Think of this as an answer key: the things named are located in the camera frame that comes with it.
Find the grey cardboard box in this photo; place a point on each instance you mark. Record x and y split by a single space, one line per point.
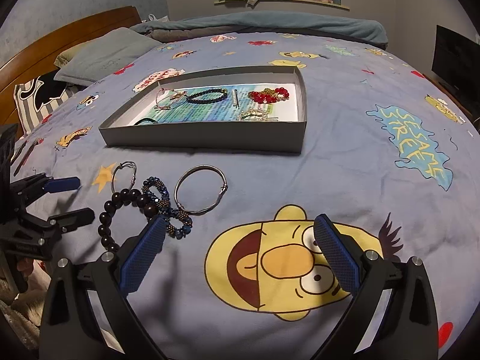
202 140

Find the white plastic bag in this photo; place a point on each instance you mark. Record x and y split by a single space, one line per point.
155 18

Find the wooden headboard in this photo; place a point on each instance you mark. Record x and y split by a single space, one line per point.
67 32

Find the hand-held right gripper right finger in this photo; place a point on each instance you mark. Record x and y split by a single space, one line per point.
337 255

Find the silver bangle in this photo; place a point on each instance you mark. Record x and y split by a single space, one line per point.
224 188

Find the striped cartoon pillow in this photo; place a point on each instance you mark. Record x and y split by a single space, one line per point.
41 97

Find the window sill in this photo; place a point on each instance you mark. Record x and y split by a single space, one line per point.
292 4

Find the blue cartoon printed bed sheet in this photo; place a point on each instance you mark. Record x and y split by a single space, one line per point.
337 180

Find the black television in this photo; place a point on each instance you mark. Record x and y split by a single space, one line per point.
455 60

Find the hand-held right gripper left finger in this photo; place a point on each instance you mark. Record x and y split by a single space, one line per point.
144 255

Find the white red-lettered cloth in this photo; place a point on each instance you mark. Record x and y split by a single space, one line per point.
39 275

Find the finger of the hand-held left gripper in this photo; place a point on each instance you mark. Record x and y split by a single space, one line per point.
63 184
77 219

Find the grey blanket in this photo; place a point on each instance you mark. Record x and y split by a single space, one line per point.
180 35

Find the silver bar hair clip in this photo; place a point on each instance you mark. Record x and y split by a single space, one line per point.
236 98

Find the olive pillow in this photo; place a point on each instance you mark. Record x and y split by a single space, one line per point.
67 58

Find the grey pillow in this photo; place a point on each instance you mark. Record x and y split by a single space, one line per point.
105 56

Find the printed paper sheet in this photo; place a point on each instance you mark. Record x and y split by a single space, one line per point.
210 114

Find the wooden television stand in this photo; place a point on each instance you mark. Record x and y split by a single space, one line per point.
446 92

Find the teal blanket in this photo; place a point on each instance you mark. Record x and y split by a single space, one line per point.
281 24

